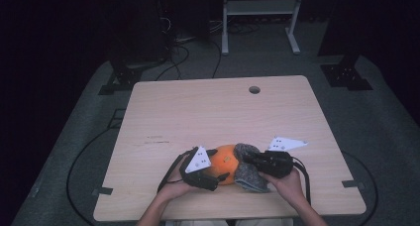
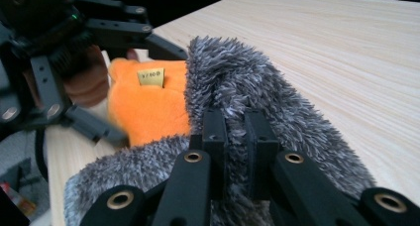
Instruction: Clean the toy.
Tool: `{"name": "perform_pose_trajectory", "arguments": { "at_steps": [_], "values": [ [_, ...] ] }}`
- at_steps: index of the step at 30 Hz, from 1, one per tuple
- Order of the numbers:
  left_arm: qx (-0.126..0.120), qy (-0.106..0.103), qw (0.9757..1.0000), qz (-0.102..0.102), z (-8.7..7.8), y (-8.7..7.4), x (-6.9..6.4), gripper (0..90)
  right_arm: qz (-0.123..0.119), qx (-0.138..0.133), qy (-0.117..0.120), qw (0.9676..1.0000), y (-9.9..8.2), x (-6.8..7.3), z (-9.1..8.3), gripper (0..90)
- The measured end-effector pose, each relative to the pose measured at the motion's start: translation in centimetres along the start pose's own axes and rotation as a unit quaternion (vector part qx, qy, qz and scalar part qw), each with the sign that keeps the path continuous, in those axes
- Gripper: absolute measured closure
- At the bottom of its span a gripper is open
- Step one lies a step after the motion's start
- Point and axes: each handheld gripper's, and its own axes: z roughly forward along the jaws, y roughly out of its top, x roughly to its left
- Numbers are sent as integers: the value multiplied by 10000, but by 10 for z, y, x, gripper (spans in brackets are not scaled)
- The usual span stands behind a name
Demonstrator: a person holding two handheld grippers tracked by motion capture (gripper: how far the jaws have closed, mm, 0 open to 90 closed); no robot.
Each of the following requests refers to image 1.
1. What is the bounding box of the black stand base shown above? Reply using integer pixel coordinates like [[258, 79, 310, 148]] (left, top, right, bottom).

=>
[[319, 54, 374, 91], [97, 58, 144, 96]]

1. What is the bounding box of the long black floor cable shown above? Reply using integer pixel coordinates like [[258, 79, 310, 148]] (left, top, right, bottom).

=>
[[340, 150, 379, 226], [65, 126, 122, 226]]

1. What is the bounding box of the right hand-held gripper black cable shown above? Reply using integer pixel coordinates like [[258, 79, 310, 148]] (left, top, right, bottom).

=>
[[291, 156, 313, 206]]

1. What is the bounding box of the person's left hand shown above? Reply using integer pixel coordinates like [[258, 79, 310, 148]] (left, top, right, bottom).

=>
[[157, 165, 202, 202]]

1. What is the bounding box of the left hand-held gripper black cable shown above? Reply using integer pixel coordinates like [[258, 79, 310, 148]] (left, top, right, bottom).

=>
[[157, 149, 196, 193]]

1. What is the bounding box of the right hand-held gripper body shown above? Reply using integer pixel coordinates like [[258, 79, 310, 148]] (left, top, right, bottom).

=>
[[252, 136, 310, 179]]

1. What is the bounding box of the grey fluffy cloth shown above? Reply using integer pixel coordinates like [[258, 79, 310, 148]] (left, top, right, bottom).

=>
[[232, 143, 271, 194]]

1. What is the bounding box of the short black floor cable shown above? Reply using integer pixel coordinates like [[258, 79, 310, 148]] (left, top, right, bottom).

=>
[[155, 42, 191, 81], [211, 39, 222, 79]]

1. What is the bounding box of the white metal stand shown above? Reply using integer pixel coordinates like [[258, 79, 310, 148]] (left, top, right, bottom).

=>
[[221, 0, 305, 57]]

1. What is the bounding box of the grey tape strip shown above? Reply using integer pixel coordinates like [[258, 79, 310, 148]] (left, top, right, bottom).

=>
[[341, 179, 367, 191], [92, 185, 114, 196]]

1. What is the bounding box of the person's right hand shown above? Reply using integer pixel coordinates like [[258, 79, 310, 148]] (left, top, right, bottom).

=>
[[260, 168, 306, 209]]

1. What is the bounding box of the orange ball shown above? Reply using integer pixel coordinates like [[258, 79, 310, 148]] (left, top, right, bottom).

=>
[[207, 144, 246, 186]]

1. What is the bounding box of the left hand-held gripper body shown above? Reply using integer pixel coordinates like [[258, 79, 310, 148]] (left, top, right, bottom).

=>
[[178, 146, 221, 192]]

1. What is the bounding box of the hand-held gripper black cable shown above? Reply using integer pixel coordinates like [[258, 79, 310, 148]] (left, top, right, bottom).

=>
[[291, 156, 313, 206], [157, 149, 196, 193]]

